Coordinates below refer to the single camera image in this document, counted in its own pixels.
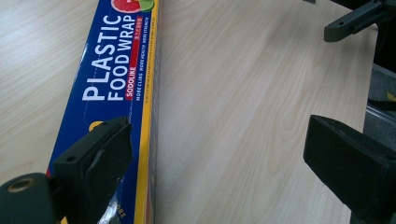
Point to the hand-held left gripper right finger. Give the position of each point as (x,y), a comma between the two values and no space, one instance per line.
(351,168)

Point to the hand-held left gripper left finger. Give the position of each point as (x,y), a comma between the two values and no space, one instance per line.
(84,168)

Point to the blue plastic wrap box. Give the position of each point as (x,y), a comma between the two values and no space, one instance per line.
(106,84)

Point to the grey metal stand bar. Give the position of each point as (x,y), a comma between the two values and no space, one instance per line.
(381,113)

